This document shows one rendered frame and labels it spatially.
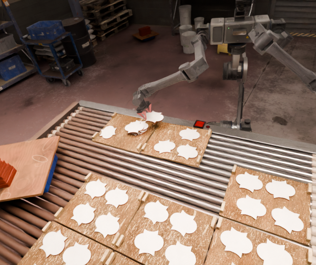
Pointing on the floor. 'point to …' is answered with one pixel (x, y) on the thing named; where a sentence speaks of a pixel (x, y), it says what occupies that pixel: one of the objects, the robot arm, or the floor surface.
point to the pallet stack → (105, 16)
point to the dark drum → (85, 47)
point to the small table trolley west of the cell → (55, 60)
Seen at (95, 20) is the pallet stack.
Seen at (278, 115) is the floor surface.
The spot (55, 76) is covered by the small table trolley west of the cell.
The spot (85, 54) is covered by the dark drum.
